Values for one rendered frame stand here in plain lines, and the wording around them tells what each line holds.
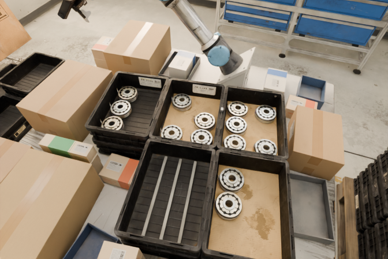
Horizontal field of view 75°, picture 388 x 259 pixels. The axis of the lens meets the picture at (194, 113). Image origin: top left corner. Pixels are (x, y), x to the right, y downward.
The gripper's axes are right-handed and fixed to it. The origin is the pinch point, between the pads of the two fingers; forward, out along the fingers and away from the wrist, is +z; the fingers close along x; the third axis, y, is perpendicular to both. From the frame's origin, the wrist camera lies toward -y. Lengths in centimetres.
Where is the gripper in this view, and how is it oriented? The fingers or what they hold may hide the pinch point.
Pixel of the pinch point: (78, 14)
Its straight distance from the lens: 174.5
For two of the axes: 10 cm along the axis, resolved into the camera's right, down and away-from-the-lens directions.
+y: 6.4, -7.6, 1.4
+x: -7.6, -6.5, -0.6
